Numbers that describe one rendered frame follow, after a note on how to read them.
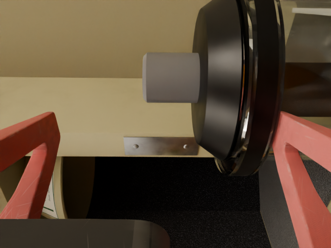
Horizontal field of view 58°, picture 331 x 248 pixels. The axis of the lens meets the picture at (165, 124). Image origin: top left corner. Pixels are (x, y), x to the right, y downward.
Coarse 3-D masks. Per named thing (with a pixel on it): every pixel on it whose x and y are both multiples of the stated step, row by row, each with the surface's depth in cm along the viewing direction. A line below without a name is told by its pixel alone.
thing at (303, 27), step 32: (288, 0) 13; (320, 0) 13; (256, 32) 12; (288, 32) 12; (320, 32) 12; (256, 64) 11; (288, 64) 12; (320, 64) 12; (288, 96) 12; (320, 96) 12; (224, 160) 16
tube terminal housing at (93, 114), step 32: (0, 96) 32; (32, 96) 32; (64, 96) 33; (96, 96) 33; (128, 96) 33; (0, 128) 28; (64, 128) 28; (96, 128) 28; (128, 128) 28; (160, 128) 28; (192, 128) 28; (0, 192) 32
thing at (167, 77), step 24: (216, 0) 15; (216, 24) 13; (240, 24) 13; (216, 48) 13; (240, 48) 12; (144, 72) 16; (168, 72) 15; (192, 72) 15; (216, 72) 13; (240, 72) 12; (144, 96) 16; (168, 96) 16; (192, 96) 16; (216, 96) 13; (240, 96) 13; (192, 120) 19; (216, 120) 14; (216, 144) 15
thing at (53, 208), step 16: (64, 160) 50; (80, 160) 51; (64, 176) 49; (80, 176) 51; (48, 192) 36; (64, 192) 48; (80, 192) 49; (48, 208) 37; (64, 208) 36; (80, 208) 47
